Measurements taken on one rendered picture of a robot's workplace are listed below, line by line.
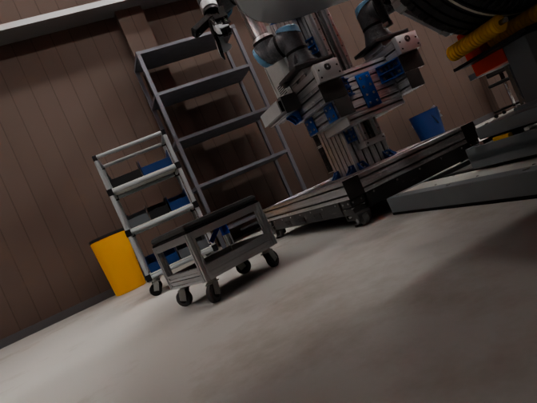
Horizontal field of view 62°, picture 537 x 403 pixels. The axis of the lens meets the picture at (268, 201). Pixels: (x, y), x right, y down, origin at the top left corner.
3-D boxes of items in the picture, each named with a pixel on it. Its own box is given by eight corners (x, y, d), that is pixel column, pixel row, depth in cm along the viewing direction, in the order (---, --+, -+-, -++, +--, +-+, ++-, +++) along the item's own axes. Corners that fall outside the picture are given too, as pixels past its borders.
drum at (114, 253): (148, 280, 471) (125, 229, 470) (150, 281, 436) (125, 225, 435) (113, 297, 458) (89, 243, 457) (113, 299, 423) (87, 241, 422)
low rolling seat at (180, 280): (214, 305, 175) (178, 225, 174) (175, 310, 203) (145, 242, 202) (288, 261, 202) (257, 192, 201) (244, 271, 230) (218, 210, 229)
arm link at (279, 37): (302, 43, 219) (291, 17, 219) (280, 57, 225) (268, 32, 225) (310, 45, 229) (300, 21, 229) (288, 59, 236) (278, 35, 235)
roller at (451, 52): (503, 30, 141) (495, 13, 141) (445, 65, 169) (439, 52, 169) (516, 25, 142) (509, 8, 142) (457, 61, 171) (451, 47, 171)
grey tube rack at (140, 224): (152, 299, 289) (88, 157, 287) (153, 292, 329) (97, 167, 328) (227, 263, 302) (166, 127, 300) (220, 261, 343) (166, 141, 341)
